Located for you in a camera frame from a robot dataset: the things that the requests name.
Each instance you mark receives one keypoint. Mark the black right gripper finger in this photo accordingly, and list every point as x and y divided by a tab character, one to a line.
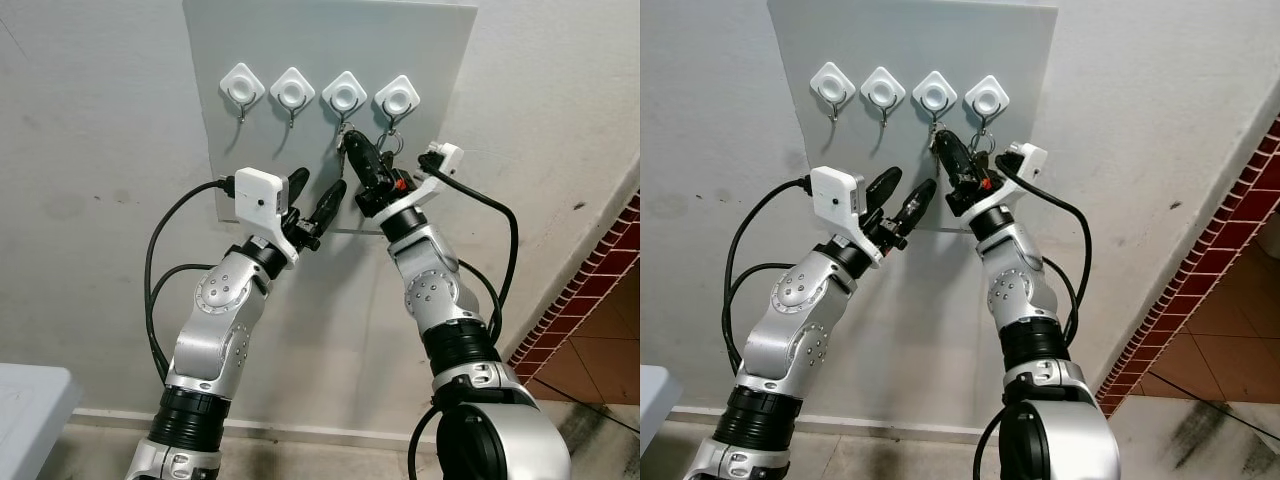
948	158
358	160
383	168
974	167

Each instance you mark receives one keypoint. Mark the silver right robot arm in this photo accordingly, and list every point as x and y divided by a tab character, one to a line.
450	310
1030	310

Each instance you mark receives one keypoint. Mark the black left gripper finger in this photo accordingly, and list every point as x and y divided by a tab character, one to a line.
330	202
916	202
884	188
297	186

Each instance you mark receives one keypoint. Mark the white adhesive wall hook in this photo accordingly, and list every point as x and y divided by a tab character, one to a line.
344	93
292	90
242	85
987	97
883	89
397	97
934	92
832	84

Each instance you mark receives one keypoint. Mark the grey hook board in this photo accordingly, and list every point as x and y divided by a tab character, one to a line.
915	35
330	40

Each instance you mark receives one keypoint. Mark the white folding table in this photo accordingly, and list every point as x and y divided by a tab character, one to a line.
653	405
30	420

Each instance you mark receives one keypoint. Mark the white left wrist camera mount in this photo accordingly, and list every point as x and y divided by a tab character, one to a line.
258	198
835	198

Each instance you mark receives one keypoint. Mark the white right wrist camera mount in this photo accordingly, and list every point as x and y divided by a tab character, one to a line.
1025	160
442	160

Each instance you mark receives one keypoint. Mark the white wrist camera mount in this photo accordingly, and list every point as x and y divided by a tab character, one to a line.
835	198
1025	160
258	198
442	160

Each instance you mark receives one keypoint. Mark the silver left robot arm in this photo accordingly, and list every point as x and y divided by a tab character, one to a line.
215	330
795	330

